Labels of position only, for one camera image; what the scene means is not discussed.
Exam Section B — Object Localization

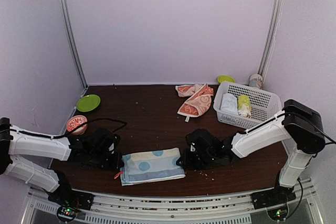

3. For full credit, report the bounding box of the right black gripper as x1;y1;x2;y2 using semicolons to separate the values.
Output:
176;148;215;171

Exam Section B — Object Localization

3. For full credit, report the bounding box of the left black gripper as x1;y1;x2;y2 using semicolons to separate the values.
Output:
89;150;123;170

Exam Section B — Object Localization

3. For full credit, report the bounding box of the blue polka dot towel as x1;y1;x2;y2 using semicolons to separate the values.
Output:
114;147;185;186

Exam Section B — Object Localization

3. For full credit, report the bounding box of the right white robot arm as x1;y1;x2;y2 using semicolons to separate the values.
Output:
176;99;326;204

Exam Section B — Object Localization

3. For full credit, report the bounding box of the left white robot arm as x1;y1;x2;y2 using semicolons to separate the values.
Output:
1;118;124;205

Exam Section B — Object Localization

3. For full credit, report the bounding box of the orange patterned bowl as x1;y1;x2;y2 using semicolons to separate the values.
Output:
66;115;88;135

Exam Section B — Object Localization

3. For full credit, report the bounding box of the green plate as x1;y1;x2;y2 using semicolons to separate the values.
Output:
76;94;101;112

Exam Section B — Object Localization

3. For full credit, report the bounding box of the orange patterned towel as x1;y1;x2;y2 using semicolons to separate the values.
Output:
175;84;214;122

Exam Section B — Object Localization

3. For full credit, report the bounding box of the white rolled towel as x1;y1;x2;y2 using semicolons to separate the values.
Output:
220;93;238;115

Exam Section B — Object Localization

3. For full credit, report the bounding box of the white plastic basket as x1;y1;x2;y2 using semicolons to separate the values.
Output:
213;81;284;130

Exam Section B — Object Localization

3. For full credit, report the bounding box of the green rolled towel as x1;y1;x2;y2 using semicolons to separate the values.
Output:
238;95;251;118

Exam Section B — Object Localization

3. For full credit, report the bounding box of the small green bowl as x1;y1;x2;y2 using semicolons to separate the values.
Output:
217;75;236;84

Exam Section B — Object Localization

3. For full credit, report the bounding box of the patterned paper cup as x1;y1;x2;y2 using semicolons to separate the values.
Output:
249;74;264;89

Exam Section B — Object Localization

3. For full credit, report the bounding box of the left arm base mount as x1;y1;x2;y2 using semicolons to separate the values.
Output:
47;170;94;223

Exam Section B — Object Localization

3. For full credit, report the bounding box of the front metal rail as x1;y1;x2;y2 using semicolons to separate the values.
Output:
20;191;323;224

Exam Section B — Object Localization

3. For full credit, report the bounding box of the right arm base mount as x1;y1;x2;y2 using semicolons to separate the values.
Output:
251;185;296;222

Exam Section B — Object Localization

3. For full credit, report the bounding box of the left aluminium frame post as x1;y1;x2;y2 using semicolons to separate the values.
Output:
60;0;88;89

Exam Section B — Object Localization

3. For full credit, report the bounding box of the aluminium frame post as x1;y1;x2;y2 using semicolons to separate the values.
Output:
60;0;88;89
258;0;284;79

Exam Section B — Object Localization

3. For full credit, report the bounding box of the right aluminium frame post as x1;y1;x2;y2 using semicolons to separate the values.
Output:
258;0;284;79

